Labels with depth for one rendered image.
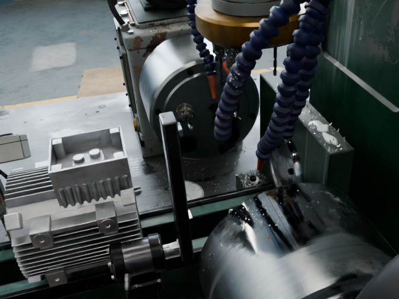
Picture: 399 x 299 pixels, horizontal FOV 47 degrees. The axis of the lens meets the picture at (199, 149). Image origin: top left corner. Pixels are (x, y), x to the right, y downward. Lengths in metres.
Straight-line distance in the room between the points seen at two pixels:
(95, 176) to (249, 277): 0.31
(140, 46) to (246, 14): 0.54
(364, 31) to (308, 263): 0.44
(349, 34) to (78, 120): 0.98
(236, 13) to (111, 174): 0.31
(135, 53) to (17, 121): 0.63
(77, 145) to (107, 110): 0.79
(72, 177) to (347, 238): 0.41
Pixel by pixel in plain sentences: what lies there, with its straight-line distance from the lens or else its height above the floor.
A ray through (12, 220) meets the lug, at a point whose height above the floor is 1.08.
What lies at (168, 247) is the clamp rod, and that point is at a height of 1.02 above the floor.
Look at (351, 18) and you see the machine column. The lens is 0.86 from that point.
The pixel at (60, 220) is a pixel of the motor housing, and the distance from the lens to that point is 0.76.
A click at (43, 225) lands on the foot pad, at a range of 0.75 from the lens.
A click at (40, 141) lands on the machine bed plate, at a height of 0.80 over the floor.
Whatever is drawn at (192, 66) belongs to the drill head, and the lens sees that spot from 0.96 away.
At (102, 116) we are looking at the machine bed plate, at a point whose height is 0.80.
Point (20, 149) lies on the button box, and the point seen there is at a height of 1.06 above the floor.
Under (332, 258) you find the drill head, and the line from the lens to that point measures 0.52.
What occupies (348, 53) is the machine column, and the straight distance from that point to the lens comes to 0.88.
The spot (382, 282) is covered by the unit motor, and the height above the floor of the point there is 1.33.
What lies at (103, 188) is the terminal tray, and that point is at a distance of 0.75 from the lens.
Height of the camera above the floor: 1.55
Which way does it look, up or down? 34 degrees down
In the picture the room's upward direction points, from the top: 5 degrees counter-clockwise
